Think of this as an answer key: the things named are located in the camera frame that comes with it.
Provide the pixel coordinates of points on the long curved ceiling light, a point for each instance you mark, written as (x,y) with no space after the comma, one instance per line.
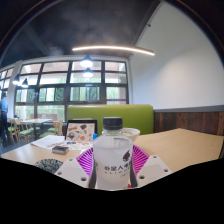
(113,48)

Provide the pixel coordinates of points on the small blue-capped white bottle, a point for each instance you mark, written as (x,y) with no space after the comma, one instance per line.
(95,136)

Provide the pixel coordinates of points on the small dark box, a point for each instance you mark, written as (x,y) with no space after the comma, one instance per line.
(60,149)

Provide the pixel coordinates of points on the wooden dining table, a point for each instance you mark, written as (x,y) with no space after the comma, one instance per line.
(36,121)

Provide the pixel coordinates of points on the clear black-capped drink bottle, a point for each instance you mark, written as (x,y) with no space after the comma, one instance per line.
(112,160)

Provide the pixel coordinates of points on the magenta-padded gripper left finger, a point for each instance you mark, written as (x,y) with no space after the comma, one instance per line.
(71,171)

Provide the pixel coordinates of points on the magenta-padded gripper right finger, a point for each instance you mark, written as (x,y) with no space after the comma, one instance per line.
(153,169)

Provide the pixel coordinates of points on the wooden green-seated chairs group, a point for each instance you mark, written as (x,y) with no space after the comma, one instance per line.
(25,131)

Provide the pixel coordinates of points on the printed paper sheet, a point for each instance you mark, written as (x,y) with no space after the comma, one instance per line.
(77,145)

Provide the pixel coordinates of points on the black-framed picture tablet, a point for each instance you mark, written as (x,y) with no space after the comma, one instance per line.
(81,131)

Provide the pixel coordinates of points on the large black-framed window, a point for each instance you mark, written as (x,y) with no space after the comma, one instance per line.
(66,90)

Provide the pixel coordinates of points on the green patterned cup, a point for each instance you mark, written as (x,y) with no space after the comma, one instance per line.
(49,165)

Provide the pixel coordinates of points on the white paper sheet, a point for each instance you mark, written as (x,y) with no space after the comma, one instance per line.
(48,141)

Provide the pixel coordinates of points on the green upholstered booth bench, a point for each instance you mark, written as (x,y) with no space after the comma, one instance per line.
(126,116)

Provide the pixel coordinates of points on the black pendant lamps group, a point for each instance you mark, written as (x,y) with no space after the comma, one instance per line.
(86,62)

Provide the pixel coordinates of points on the white bowl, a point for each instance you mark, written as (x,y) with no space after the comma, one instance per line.
(132,134)

